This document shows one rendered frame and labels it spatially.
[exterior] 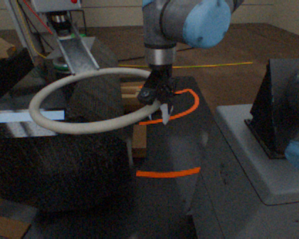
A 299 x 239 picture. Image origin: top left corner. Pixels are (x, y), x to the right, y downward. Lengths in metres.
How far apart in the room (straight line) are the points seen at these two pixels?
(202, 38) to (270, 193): 0.42
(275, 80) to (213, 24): 0.30
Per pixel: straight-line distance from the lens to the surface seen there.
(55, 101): 0.95
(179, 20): 0.43
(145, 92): 0.51
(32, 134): 0.94
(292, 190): 0.62
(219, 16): 0.43
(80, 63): 1.03
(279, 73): 0.66
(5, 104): 1.05
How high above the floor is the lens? 1.28
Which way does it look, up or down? 39 degrees down
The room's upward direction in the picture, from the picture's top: straight up
